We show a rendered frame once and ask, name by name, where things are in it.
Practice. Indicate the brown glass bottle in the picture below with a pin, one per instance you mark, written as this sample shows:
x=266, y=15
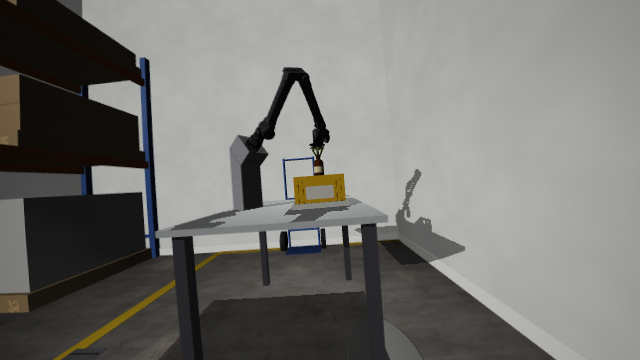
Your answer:
x=318, y=166

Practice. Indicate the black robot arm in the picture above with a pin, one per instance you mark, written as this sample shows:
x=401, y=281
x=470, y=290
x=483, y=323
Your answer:
x=266, y=127

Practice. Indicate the yellow crate with cross dividers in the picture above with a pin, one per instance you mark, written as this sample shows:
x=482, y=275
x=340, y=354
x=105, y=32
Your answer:
x=320, y=188

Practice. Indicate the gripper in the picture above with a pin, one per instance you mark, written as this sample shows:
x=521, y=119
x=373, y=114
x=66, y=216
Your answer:
x=317, y=146

